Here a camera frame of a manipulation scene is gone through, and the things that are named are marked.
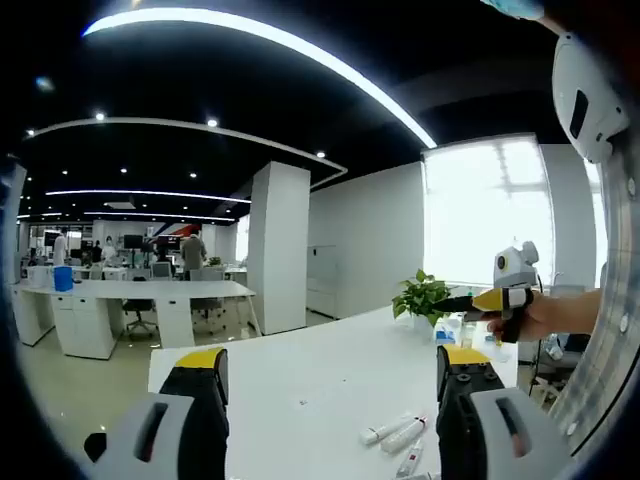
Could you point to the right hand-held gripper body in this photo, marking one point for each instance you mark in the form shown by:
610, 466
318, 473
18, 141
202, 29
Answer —
517, 267

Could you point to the blue face mask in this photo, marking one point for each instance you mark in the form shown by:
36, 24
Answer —
515, 7

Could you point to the person in plaid shirt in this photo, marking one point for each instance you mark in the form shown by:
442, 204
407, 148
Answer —
610, 300

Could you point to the red label skincare tube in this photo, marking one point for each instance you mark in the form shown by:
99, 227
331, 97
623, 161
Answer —
411, 457

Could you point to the slim white skincare tube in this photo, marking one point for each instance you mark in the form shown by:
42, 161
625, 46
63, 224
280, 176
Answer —
385, 431

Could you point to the white office desk row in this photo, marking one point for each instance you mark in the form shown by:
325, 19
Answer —
150, 295

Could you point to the bright window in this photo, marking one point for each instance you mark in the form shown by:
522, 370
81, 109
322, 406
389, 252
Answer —
487, 215

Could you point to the white cabinet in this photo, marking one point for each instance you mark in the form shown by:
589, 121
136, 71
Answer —
321, 280

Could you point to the curved ceiling light strip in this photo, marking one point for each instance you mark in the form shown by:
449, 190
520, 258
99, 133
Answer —
280, 37

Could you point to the white plant pot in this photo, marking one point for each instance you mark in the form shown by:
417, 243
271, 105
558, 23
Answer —
422, 322

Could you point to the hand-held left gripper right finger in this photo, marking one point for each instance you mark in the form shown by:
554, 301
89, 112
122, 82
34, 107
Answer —
465, 430

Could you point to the black office chair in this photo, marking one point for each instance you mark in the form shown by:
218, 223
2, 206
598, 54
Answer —
207, 312
139, 317

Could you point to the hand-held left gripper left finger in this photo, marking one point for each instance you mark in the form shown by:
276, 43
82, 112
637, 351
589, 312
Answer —
200, 425

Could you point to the blue bin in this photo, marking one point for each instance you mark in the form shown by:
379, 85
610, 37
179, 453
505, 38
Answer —
63, 279

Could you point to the white chest device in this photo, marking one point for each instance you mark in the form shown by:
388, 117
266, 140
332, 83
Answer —
585, 100

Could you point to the green potted plant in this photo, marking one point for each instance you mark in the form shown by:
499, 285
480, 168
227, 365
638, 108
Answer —
422, 297

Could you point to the person's right hand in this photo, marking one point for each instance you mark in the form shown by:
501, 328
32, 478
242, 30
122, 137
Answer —
535, 325

